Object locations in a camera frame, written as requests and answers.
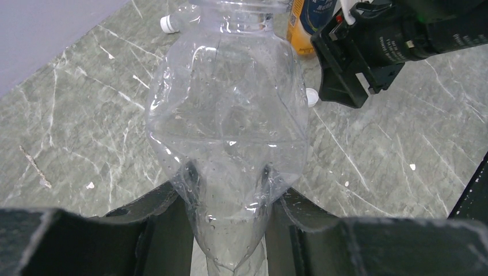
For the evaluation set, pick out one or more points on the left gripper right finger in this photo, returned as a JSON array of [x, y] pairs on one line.
[[304, 239]]

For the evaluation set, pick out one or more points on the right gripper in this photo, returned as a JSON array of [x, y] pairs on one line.
[[362, 49]]

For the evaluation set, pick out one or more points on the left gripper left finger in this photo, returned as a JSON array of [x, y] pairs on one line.
[[148, 236]]

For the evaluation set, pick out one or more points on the plain white bottle cap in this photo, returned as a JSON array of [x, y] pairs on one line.
[[312, 97]]

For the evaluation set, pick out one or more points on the orange juice bottle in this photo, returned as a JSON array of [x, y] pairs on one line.
[[305, 18]]

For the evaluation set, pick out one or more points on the large clear bottle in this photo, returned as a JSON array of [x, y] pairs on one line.
[[227, 118]]

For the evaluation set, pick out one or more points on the short clear plastic bottle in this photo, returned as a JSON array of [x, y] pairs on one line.
[[185, 17]]

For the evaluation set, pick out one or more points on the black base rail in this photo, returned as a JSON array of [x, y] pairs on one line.
[[472, 203]]

